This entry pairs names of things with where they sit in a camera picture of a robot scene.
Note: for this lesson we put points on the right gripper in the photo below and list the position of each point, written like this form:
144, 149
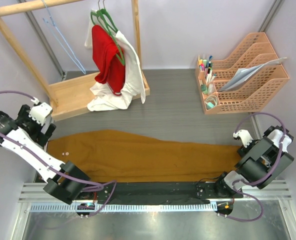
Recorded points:
243, 150

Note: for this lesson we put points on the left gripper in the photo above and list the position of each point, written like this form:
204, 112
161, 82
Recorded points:
39, 137

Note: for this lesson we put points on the mustard brown trousers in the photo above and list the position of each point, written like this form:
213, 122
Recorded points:
107, 155

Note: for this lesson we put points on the light blue wire hanger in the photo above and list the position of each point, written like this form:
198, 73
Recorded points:
60, 38

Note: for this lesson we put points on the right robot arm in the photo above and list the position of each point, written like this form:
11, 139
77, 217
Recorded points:
261, 161

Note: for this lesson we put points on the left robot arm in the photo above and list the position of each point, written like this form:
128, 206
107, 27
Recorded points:
26, 136

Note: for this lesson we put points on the green hanger back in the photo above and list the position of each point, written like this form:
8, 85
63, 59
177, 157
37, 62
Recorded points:
98, 17

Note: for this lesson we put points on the green hanger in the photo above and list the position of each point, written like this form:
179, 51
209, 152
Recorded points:
98, 17
113, 27

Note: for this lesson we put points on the green hanger front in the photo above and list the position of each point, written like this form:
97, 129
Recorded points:
113, 27

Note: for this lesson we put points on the peach plastic desk organizer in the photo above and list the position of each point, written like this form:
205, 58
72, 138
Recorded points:
257, 92

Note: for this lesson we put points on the white shirt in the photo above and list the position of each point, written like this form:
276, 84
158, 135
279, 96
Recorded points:
104, 99

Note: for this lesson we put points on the green eraser box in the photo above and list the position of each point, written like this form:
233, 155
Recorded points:
204, 89

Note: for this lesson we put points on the grey paper folder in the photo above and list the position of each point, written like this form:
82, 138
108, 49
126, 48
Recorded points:
244, 74

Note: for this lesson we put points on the pens in organizer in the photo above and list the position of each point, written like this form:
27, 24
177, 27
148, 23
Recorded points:
205, 66

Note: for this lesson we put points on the red shirt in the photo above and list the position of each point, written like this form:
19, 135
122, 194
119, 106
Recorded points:
105, 55

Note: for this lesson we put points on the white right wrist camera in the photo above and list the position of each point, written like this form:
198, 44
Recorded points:
244, 136

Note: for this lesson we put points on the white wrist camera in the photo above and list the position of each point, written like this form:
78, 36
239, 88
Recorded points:
244, 136
41, 113

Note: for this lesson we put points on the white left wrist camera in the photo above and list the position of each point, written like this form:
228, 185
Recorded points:
41, 113

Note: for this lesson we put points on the aluminium frame rail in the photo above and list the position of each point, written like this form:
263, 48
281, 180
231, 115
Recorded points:
276, 190

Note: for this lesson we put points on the mint charger with cable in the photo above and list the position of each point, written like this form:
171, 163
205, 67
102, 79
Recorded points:
211, 102

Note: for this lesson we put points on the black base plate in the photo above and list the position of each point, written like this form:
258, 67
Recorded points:
139, 192

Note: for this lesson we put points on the white slotted cable duct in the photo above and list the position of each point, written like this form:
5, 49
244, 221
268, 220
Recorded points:
86, 207

